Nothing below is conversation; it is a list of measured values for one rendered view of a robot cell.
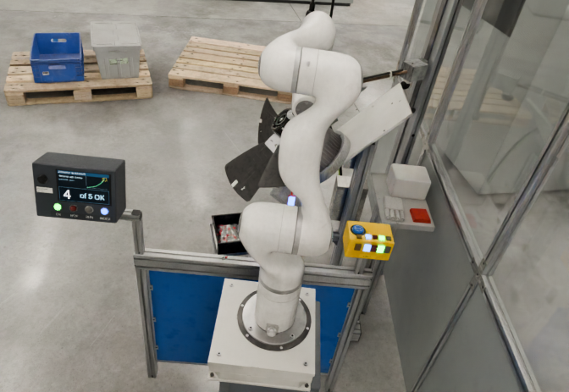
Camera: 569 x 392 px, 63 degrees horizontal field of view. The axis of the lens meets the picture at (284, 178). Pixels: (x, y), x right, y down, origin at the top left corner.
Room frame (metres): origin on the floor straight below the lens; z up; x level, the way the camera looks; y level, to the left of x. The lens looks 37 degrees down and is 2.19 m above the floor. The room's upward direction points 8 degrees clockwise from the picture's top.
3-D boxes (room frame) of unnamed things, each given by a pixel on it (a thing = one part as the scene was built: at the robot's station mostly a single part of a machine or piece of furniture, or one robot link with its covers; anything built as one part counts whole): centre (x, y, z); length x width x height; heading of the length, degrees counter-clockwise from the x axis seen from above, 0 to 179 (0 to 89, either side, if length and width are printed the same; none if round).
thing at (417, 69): (1.96, -0.50, 1.39); 0.10 x 0.07 x 0.09; 129
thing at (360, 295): (1.23, -0.36, 0.39); 0.04 x 0.04 x 0.78; 4
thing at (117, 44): (4.05, 1.72, 0.31); 0.60 x 0.42 x 0.33; 24
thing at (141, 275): (1.17, 0.49, 0.39); 0.04 x 0.04 x 0.78; 4
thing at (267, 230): (0.85, 0.00, 1.33); 0.19 x 0.12 x 0.24; 90
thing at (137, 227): (1.17, 0.49, 0.96); 0.03 x 0.03 x 0.20; 4
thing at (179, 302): (1.20, 0.06, 0.45); 0.82 x 0.02 x 0.66; 94
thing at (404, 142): (2.02, -0.57, 0.90); 0.08 x 0.06 x 1.80; 39
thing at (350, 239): (1.23, -0.33, 1.02); 0.16 x 0.10 x 0.11; 94
